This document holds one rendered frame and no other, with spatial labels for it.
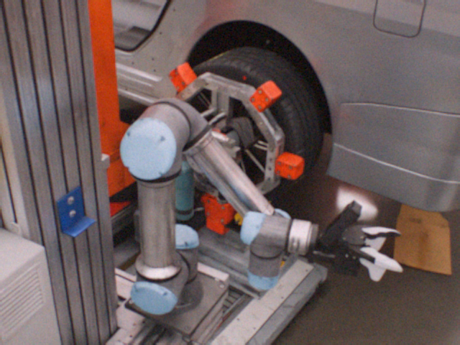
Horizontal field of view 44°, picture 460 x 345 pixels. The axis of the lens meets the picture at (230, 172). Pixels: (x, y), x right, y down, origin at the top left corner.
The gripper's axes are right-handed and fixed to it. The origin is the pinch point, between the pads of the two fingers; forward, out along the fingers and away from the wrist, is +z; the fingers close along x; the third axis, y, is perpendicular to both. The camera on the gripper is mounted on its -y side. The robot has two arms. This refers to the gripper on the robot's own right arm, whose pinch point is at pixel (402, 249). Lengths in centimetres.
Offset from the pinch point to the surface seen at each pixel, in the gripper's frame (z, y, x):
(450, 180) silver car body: 23, 20, -93
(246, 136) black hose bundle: -52, 12, -83
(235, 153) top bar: -54, 17, -75
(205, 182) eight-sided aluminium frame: -74, 47, -109
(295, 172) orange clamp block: -33, 27, -89
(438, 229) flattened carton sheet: 45, 96, -200
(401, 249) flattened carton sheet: 24, 99, -175
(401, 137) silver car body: 4, 8, -97
